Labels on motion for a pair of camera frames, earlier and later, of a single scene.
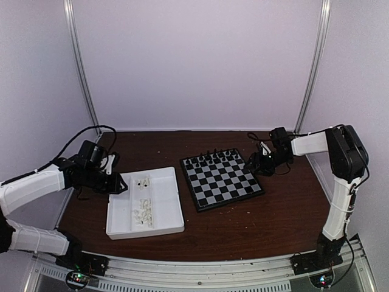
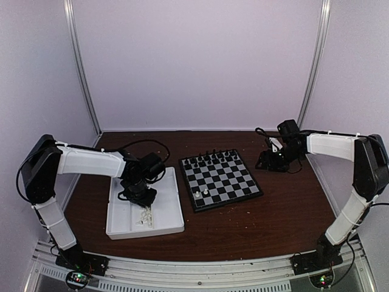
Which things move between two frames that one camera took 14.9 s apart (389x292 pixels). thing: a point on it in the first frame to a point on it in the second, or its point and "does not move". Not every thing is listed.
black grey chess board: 216,177 does not move
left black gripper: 117,188 to 146,202
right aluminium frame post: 324,21 does not move
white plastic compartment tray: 149,206 does not move
